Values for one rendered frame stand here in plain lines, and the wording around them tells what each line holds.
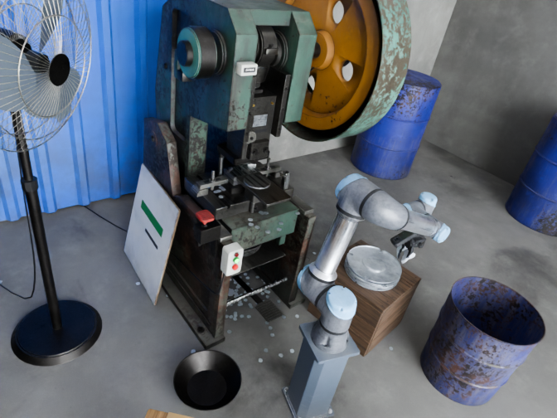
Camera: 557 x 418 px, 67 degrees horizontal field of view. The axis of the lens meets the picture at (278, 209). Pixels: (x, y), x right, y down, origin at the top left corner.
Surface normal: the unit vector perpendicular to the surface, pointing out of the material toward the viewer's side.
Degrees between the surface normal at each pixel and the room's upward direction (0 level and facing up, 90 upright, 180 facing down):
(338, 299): 7
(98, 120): 90
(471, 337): 92
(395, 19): 59
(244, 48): 90
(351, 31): 90
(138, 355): 0
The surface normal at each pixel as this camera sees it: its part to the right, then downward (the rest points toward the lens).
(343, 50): -0.78, 0.24
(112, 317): 0.15, -0.82
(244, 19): 0.54, -0.22
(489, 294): -0.44, 0.40
